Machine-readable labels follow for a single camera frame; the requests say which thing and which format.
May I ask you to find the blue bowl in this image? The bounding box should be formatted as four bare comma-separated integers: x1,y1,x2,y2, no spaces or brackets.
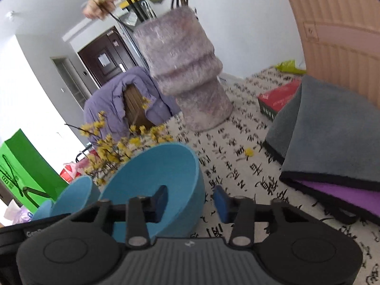
100,143,205,239
31,199,54,221
50,176,100,216

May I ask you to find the calligraphy print tablecloth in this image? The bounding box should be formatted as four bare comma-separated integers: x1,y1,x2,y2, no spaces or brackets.
166,68,379,284

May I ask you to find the yellow flower branch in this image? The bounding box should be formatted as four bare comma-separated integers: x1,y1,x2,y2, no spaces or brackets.
68,111,173,187

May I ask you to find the green paper bag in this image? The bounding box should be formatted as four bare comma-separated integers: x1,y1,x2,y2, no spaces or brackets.
1,130,68,213

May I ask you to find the wooden chair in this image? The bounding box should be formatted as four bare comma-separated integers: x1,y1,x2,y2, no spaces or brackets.
124,84,154,129

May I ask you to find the purple jacket on chair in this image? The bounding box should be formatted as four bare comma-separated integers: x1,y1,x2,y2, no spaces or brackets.
84,66,181,141

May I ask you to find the red small box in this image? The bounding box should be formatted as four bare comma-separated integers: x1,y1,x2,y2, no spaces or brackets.
258,78,301,121

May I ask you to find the grey cloth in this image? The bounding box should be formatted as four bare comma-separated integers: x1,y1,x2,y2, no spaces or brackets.
264,75,379,191

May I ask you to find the purple cloth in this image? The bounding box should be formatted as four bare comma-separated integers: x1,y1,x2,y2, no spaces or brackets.
280,173,379,225

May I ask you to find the dark brown door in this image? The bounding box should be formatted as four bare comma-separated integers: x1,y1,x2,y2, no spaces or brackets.
78,27,138,87

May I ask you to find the purple ribbed vase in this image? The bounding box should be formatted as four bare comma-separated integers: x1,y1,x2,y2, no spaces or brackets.
134,6,233,131

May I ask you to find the grey refrigerator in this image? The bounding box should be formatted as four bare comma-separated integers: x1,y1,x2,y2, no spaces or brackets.
118,1,149,70

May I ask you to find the yellow box on fridge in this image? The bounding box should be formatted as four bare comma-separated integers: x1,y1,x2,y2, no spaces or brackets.
114,0,146,11

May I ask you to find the pink hard case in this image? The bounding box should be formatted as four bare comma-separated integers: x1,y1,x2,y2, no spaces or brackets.
289,0,379,105

